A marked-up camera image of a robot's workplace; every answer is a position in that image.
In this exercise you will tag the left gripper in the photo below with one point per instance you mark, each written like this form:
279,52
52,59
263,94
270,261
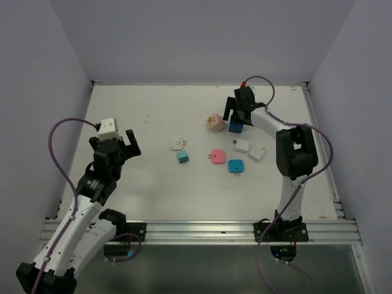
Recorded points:
130,150

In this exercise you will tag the blue plug adapter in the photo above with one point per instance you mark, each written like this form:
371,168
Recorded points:
235,166

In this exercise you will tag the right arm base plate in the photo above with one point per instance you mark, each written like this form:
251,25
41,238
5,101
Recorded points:
281,231

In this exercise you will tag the pink plug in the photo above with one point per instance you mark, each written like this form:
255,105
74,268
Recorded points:
217,156

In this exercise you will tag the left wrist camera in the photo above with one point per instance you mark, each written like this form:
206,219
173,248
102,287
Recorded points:
108,130

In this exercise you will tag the white USB charger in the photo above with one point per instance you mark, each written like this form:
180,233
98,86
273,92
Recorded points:
256,153

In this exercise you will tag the white plug adapter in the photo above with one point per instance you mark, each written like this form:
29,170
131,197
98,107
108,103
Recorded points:
177,143

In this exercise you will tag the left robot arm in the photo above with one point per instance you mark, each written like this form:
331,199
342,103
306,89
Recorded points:
87,226

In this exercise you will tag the blue cube socket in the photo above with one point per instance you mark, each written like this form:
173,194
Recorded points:
235,125

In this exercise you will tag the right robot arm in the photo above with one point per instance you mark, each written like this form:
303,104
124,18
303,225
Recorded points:
296,154

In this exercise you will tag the beige cube socket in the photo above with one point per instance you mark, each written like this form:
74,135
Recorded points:
216,122

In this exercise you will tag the teal plug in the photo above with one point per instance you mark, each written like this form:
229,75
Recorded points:
182,156

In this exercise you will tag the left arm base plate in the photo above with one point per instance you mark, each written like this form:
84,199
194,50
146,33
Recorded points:
134,232

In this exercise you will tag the long white charger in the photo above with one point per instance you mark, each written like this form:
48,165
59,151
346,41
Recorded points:
242,146

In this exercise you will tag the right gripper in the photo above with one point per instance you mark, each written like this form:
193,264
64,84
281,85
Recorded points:
231,104

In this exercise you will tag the aluminium mounting rail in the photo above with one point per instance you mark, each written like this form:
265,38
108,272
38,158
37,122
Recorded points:
321,232

